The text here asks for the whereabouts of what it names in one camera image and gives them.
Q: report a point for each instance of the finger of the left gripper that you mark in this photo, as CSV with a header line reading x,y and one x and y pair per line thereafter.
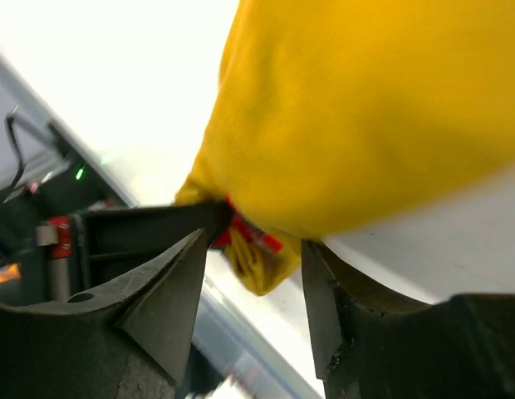
x,y
110,242

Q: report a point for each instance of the yellow bear sock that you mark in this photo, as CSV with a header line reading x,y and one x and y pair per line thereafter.
x,y
331,115

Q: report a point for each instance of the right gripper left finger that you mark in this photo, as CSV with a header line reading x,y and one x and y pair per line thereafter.
x,y
127,338

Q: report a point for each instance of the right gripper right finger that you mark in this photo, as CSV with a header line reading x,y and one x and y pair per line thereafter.
x,y
349,315

